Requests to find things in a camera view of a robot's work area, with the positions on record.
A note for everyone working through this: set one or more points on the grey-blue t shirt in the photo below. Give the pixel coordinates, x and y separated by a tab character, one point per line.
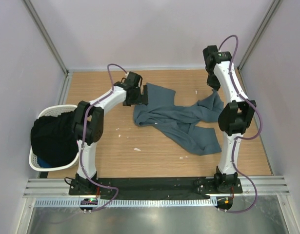
179	123

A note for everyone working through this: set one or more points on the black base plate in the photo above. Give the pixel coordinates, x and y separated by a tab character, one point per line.
156	188

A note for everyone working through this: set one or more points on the black t shirt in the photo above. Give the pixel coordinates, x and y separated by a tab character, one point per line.
52	139

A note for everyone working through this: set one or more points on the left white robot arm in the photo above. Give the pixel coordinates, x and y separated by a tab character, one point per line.
88	125

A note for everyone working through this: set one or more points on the right corner aluminium post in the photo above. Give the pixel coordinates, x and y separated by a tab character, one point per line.
271	11

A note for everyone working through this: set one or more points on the corner aluminium post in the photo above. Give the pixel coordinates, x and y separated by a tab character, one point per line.
40	26
271	11

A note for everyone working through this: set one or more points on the white slotted cable duct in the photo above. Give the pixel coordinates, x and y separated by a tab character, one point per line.
90	202

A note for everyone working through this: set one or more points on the left corner aluminium post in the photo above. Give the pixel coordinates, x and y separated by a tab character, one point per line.
40	26

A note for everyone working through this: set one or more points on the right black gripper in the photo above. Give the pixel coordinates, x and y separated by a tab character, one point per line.
215	84

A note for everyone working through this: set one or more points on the blue garment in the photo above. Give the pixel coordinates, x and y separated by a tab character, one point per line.
43	163

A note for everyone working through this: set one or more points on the white laundry basket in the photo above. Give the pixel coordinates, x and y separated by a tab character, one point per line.
52	111

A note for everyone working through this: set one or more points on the aluminium rail frame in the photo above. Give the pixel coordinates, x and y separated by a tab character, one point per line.
47	187

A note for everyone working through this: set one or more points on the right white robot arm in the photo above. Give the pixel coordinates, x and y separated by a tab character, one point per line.
233	121

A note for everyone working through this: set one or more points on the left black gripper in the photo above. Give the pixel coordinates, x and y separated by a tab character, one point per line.
141	99

